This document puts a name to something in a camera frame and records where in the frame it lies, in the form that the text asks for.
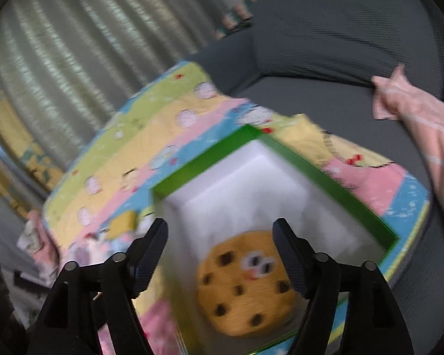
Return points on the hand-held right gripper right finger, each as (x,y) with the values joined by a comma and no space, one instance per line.
(288,255)

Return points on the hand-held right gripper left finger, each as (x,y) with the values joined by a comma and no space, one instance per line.
(148,262)

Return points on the cookie plush toy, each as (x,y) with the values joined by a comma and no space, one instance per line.
(240,277)

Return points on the green box white inside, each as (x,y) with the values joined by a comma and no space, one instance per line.
(244,192)

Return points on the pink white crumpled cloth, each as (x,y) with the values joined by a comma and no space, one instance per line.
(37,244)

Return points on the cartoon printed blanket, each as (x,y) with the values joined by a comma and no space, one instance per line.
(151,137)

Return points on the yellow patterned cloth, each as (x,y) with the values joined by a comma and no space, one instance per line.
(22,148)

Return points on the pink striped cloth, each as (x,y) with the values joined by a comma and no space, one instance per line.
(429,125)

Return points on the grey-green curtain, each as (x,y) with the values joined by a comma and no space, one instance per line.
(96,44)

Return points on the grey sofa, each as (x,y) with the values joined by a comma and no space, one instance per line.
(336,26)

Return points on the patterned cushion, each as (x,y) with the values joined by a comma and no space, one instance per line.
(236,14)

